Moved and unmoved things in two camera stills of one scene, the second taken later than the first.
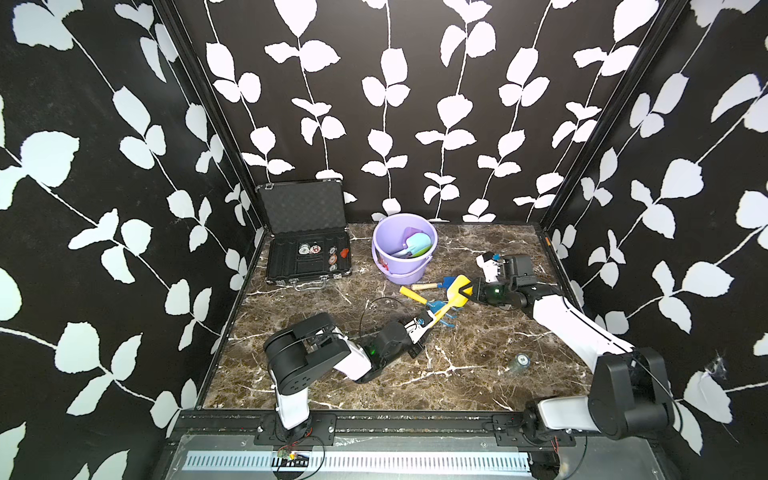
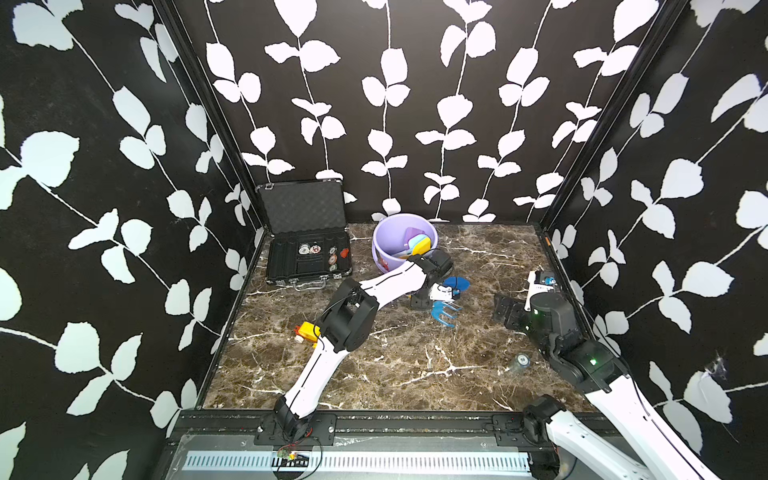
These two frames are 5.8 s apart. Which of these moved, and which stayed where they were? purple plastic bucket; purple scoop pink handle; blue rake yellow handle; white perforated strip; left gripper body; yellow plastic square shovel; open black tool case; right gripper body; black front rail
Moved: left gripper body; right gripper body; yellow plastic square shovel
Stayed: open black tool case; purple plastic bucket; white perforated strip; blue rake yellow handle; black front rail; purple scoop pink handle
